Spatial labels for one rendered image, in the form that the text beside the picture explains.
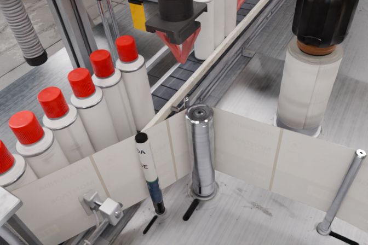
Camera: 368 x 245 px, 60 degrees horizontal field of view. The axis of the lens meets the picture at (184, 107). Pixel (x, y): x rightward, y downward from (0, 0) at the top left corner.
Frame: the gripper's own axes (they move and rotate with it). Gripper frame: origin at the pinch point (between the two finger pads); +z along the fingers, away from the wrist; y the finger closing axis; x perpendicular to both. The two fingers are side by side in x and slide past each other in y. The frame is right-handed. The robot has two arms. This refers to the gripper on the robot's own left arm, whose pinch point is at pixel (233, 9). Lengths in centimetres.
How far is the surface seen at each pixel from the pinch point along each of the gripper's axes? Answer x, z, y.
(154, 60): -26.3, 18.3, -3.3
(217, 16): -12.1, 4.5, 1.6
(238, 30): -2.8, 5.5, 4.4
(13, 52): 82, 52, -207
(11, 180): -60, 36, 3
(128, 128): -37.0, 31.4, 1.9
